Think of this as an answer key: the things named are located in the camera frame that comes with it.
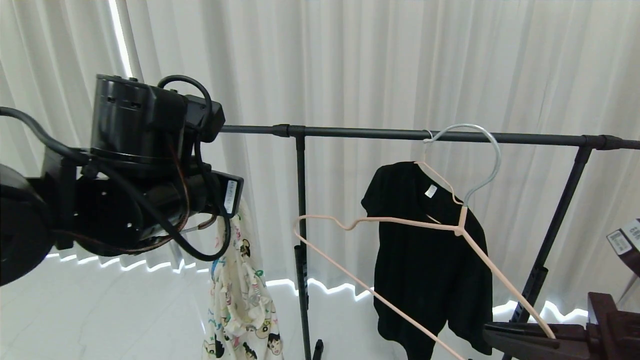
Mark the cream printed garment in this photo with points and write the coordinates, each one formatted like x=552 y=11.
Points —
x=240 y=300

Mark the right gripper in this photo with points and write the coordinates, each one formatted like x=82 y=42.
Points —
x=615 y=330

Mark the black garment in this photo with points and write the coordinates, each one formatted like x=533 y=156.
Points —
x=425 y=280

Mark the white curtain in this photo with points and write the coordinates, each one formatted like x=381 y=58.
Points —
x=350 y=60

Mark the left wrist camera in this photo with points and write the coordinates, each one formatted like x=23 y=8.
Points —
x=210 y=117

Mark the pink clothes hanger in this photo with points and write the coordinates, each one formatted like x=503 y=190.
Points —
x=436 y=179
x=461 y=222

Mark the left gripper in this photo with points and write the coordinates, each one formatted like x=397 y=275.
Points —
x=225 y=195

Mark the black clothes rack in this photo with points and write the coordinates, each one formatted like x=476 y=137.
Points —
x=375 y=133

